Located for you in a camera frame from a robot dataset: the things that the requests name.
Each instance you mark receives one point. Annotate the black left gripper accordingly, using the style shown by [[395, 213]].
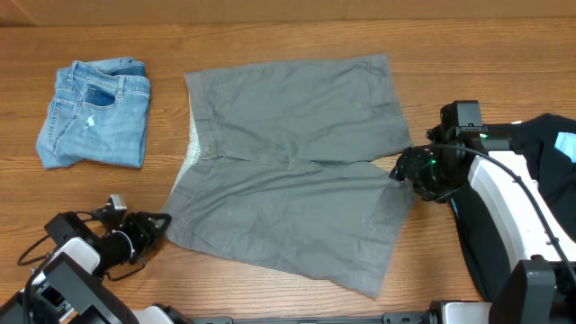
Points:
[[146, 231]]

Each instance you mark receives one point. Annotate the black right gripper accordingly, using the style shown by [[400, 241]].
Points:
[[409, 169]]

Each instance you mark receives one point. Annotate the grey cotton shorts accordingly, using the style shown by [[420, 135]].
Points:
[[281, 172]]

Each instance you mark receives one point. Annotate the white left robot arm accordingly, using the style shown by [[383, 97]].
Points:
[[68, 283]]

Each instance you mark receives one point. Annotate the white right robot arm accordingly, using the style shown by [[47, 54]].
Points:
[[484, 178]]

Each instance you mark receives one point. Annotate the black t-shirt pile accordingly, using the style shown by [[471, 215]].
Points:
[[548, 145]]

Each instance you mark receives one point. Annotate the folded blue denim shorts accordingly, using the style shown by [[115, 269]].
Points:
[[99, 112]]

